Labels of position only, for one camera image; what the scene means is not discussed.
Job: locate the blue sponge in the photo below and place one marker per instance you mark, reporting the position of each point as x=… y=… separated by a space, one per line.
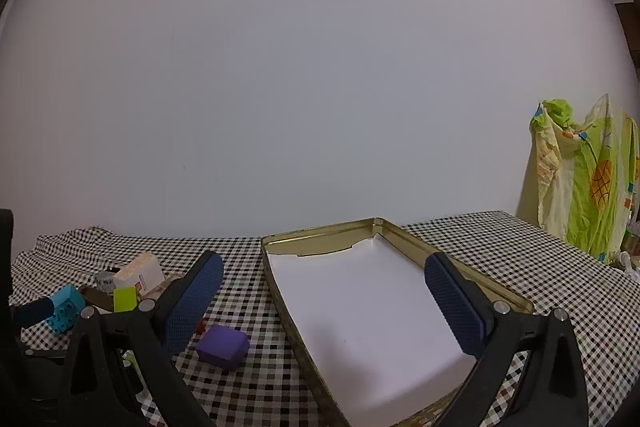
x=67 y=307

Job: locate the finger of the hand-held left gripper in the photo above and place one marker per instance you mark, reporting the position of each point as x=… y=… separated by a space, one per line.
x=30 y=313

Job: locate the green yellow printed cloth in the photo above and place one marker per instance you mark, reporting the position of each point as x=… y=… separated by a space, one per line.
x=585 y=187

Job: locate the gold tin tray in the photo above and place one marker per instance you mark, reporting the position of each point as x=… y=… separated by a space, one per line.
x=310 y=242

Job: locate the rose gold lipstick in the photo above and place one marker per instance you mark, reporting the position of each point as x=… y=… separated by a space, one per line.
x=162 y=287

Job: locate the brown wooden strip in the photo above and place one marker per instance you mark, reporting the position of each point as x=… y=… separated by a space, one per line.
x=97 y=299

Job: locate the grey marbled hair clip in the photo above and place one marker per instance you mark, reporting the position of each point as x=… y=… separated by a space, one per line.
x=106 y=279

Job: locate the checkered tablecloth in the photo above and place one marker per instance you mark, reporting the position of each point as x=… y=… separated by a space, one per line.
x=240 y=267

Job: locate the brown wooden cabinet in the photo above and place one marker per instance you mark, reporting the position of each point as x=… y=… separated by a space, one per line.
x=629 y=37

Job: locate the crumpled clear plastic bag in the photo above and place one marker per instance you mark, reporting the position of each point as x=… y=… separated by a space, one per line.
x=627 y=257

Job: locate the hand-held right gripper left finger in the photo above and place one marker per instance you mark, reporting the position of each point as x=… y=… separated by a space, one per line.
x=192 y=302

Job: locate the purple block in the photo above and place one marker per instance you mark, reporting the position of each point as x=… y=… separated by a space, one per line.
x=222 y=347

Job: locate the white box with red label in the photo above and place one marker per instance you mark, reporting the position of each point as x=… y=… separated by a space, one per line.
x=137 y=272

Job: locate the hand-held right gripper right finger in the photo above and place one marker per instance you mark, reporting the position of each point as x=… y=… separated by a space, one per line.
x=455 y=307

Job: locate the green toy brick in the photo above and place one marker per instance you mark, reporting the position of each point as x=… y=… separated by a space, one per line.
x=125 y=300

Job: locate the white paper sheet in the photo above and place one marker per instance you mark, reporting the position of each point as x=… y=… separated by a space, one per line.
x=360 y=307

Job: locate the red toy brick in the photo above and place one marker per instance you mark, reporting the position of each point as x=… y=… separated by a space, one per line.
x=201 y=326

